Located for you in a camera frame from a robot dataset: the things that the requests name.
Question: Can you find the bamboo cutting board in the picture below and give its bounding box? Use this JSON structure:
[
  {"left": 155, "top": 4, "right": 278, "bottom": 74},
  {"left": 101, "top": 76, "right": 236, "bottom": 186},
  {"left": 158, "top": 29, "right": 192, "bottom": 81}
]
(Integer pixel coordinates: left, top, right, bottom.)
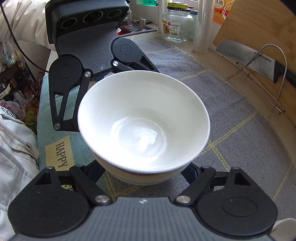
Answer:
[{"left": 213, "top": 1, "right": 295, "bottom": 123}]

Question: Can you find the orange cooking oil jug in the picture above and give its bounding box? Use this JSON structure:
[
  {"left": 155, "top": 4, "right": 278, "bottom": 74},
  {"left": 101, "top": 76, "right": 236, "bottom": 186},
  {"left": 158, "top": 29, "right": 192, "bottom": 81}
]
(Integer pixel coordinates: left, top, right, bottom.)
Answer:
[{"left": 212, "top": 0, "right": 234, "bottom": 25}]

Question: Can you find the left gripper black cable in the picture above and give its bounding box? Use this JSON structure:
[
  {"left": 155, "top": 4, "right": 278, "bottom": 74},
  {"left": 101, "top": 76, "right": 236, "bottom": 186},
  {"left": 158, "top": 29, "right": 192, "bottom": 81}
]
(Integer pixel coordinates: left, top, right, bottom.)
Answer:
[{"left": 0, "top": 3, "right": 50, "bottom": 72}]

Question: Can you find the teal dish cloth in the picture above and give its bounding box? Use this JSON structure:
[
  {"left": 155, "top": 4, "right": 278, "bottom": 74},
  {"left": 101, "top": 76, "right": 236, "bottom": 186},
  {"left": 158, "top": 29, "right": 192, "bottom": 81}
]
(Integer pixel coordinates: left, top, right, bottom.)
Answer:
[{"left": 36, "top": 74, "right": 98, "bottom": 172}]

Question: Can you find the tall cling film roll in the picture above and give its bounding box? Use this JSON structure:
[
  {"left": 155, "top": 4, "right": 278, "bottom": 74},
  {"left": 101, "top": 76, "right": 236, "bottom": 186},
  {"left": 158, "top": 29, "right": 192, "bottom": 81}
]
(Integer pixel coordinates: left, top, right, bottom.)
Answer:
[{"left": 193, "top": 0, "right": 214, "bottom": 54}]

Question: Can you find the steel sink faucet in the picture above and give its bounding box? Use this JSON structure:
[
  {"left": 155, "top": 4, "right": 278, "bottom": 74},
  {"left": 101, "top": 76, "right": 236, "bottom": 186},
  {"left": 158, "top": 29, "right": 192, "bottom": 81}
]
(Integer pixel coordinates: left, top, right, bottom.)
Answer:
[{"left": 122, "top": 17, "right": 153, "bottom": 32}]

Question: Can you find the white plate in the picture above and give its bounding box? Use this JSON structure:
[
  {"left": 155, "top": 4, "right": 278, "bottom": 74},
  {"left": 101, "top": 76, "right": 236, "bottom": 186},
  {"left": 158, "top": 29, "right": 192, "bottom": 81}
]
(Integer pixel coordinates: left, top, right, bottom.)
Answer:
[{"left": 270, "top": 218, "right": 296, "bottom": 241}]

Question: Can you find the left white sleeve forearm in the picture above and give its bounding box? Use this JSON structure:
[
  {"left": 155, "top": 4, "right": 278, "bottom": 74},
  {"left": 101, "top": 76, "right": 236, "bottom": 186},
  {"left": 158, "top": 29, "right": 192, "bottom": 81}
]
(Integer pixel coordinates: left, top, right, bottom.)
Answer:
[{"left": 3, "top": 0, "right": 55, "bottom": 50}]

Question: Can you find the grey checked dish towel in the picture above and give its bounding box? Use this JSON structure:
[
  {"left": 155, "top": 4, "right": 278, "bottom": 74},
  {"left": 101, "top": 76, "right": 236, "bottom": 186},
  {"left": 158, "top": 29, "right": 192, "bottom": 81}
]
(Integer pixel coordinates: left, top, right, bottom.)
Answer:
[{"left": 99, "top": 38, "right": 296, "bottom": 220}]

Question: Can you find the steel wire board stand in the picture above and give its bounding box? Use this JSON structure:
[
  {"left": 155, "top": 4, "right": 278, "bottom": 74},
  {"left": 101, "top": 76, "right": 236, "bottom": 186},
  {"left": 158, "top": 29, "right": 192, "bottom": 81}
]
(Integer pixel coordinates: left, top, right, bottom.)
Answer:
[{"left": 216, "top": 40, "right": 293, "bottom": 117}]

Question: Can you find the white floral bowl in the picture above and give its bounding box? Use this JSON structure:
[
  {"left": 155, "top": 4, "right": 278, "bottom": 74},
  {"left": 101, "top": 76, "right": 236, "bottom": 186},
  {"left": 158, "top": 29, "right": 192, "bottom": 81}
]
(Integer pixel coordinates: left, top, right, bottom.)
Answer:
[
  {"left": 77, "top": 71, "right": 210, "bottom": 174},
  {"left": 91, "top": 148, "right": 193, "bottom": 186}
]

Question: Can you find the black handled santoku knife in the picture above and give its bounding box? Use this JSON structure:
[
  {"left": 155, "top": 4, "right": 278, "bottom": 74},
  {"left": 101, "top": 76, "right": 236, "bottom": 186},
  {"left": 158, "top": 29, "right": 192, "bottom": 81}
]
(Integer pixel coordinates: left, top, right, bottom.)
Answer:
[{"left": 216, "top": 40, "right": 285, "bottom": 83}]

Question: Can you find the red basin in sink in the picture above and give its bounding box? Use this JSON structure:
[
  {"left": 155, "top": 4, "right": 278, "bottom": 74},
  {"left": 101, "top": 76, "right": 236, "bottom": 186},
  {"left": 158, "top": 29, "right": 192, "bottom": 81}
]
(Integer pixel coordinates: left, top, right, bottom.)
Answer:
[{"left": 116, "top": 26, "right": 137, "bottom": 37}]

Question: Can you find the glass jar green lid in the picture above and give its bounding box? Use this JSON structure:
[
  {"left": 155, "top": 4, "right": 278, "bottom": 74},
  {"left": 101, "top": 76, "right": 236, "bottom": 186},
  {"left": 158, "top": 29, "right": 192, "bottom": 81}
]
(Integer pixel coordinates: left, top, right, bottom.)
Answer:
[{"left": 162, "top": 2, "right": 194, "bottom": 43}]

